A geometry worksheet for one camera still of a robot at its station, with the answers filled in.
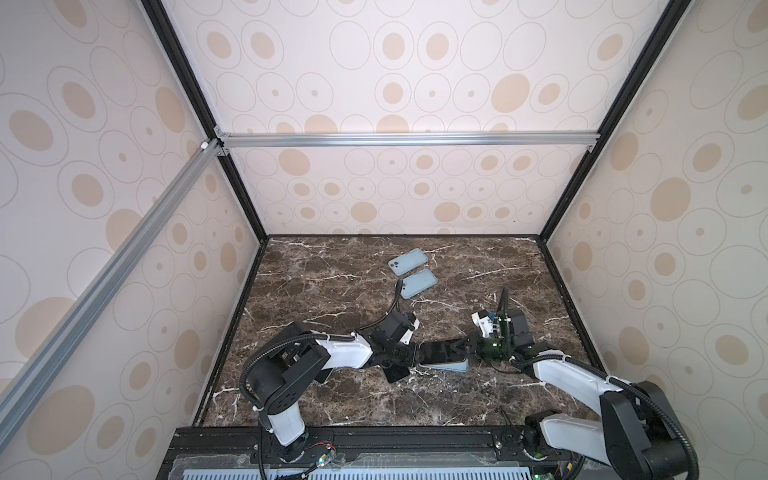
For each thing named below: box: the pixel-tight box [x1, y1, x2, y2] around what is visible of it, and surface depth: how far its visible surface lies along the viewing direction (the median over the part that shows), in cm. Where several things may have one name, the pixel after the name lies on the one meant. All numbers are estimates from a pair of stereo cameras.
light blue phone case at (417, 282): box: [400, 269, 438, 300], surface depth 108 cm
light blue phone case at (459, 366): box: [418, 359, 469, 373], surface depth 87 cm
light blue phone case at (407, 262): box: [388, 248, 428, 277], surface depth 115 cm
